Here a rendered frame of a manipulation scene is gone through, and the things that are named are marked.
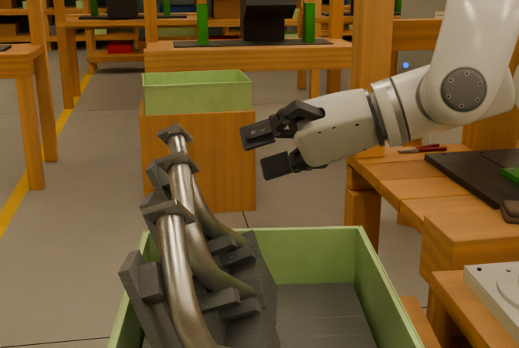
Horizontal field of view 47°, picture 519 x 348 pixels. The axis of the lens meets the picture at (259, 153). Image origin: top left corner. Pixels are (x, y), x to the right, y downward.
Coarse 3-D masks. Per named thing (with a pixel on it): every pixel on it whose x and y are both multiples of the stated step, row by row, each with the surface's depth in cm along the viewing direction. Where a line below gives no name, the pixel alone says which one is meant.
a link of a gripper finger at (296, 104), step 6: (294, 102) 70; (300, 102) 70; (288, 108) 70; (294, 108) 69; (300, 108) 69; (306, 108) 70; (312, 108) 71; (318, 108) 72; (282, 114) 71; (288, 114) 70; (294, 114) 70; (300, 114) 70; (306, 114) 71; (312, 114) 71; (318, 114) 71; (324, 114) 72
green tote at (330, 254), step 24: (144, 240) 109; (264, 240) 113; (288, 240) 114; (312, 240) 114; (336, 240) 114; (360, 240) 111; (288, 264) 115; (312, 264) 116; (336, 264) 116; (360, 264) 112; (360, 288) 112; (384, 288) 94; (120, 312) 86; (384, 312) 95; (120, 336) 82; (384, 336) 95; (408, 336) 82
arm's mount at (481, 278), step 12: (480, 264) 116; (492, 264) 116; (504, 264) 116; (468, 276) 114; (480, 276) 112; (492, 276) 112; (480, 288) 109; (492, 288) 108; (480, 300) 110; (492, 300) 105; (504, 300) 104; (492, 312) 105; (504, 312) 101; (516, 312) 101; (504, 324) 101; (516, 324) 98; (516, 336) 98
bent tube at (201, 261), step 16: (160, 160) 79; (176, 160) 79; (192, 160) 81; (176, 176) 78; (176, 192) 77; (192, 192) 78; (192, 208) 77; (192, 224) 76; (192, 240) 75; (192, 256) 76; (208, 256) 76; (208, 272) 77; (224, 272) 81; (208, 288) 79; (224, 288) 81; (240, 288) 87
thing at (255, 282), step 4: (256, 276) 95; (244, 280) 96; (248, 280) 95; (252, 280) 95; (256, 280) 95; (260, 280) 96; (248, 284) 95; (252, 284) 95; (256, 284) 95; (260, 284) 95; (256, 288) 95; (260, 288) 94; (256, 292) 94; (260, 292) 94; (256, 296) 94; (260, 296) 94; (260, 300) 94; (264, 300) 94; (260, 304) 94; (264, 304) 93; (264, 308) 94
